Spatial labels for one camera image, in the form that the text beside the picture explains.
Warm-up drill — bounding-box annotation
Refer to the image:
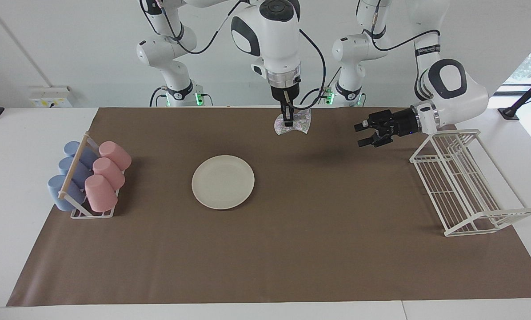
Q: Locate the blue plastic cup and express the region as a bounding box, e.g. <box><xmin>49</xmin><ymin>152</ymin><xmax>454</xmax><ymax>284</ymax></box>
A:
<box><xmin>64</xmin><ymin>141</ymin><xmax>99</xmax><ymax>169</ymax></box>
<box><xmin>58</xmin><ymin>156</ymin><xmax>93</xmax><ymax>189</ymax></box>
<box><xmin>48</xmin><ymin>175</ymin><xmax>87</xmax><ymax>212</ymax></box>

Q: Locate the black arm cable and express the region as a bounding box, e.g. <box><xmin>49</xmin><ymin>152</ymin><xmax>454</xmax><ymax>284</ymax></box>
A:
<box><xmin>363</xmin><ymin>24</ymin><xmax>442</xmax><ymax>53</ymax></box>
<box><xmin>159</xmin><ymin>0</ymin><xmax>327</xmax><ymax>110</ymax></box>

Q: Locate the white wall socket box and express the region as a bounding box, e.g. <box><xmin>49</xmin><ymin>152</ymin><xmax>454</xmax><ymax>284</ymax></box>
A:
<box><xmin>29</xmin><ymin>86</ymin><xmax>73</xmax><ymax>108</ymax></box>

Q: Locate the pink plastic cup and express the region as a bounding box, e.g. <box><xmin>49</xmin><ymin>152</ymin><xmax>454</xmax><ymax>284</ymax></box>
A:
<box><xmin>92</xmin><ymin>157</ymin><xmax>126</xmax><ymax>190</ymax></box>
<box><xmin>99</xmin><ymin>141</ymin><xmax>132</xmax><ymax>172</ymax></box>
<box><xmin>84</xmin><ymin>174</ymin><xmax>118</xmax><ymax>212</ymax></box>

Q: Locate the silver mesh sponge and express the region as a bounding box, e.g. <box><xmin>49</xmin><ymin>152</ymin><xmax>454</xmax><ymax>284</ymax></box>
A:
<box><xmin>274</xmin><ymin>108</ymin><xmax>312</xmax><ymax>136</ymax></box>

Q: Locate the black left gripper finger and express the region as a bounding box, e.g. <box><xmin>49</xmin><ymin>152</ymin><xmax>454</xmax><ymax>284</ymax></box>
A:
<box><xmin>354</xmin><ymin>110</ymin><xmax>393</xmax><ymax>133</ymax></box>
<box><xmin>357</xmin><ymin>129</ymin><xmax>395</xmax><ymax>148</ymax></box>

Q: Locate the brown table mat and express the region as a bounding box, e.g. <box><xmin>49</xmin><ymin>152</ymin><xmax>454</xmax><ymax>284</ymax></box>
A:
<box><xmin>6</xmin><ymin>107</ymin><xmax>531</xmax><ymax>307</ymax></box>

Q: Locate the cream round plate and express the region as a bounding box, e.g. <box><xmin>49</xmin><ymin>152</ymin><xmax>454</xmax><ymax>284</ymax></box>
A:
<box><xmin>192</xmin><ymin>155</ymin><xmax>255</xmax><ymax>210</ymax></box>

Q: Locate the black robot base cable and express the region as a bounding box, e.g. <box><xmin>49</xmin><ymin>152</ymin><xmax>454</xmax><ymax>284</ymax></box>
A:
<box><xmin>149</xmin><ymin>86</ymin><xmax>169</xmax><ymax>108</ymax></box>
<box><xmin>299</xmin><ymin>67</ymin><xmax>342</xmax><ymax>106</ymax></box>

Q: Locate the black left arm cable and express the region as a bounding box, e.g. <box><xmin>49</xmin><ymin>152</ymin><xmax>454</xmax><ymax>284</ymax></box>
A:
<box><xmin>363</xmin><ymin>24</ymin><xmax>442</xmax><ymax>53</ymax></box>

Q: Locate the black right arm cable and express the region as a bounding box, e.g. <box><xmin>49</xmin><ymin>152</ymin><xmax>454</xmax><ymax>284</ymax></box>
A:
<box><xmin>159</xmin><ymin>0</ymin><xmax>327</xmax><ymax>110</ymax></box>

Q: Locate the white wire dish rack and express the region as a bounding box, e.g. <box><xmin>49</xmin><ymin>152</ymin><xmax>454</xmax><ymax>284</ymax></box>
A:
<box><xmin>410</xmin><ymin>129</ymin><xmax>531</xmax><ymax>237</ymax></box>

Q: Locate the cup rack with wooden bar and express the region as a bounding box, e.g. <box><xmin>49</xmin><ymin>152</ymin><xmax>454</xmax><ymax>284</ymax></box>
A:
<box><xmin>58</xmin><ymin>132</ymin><xmax>126</xmax><ymax>219</ymax></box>

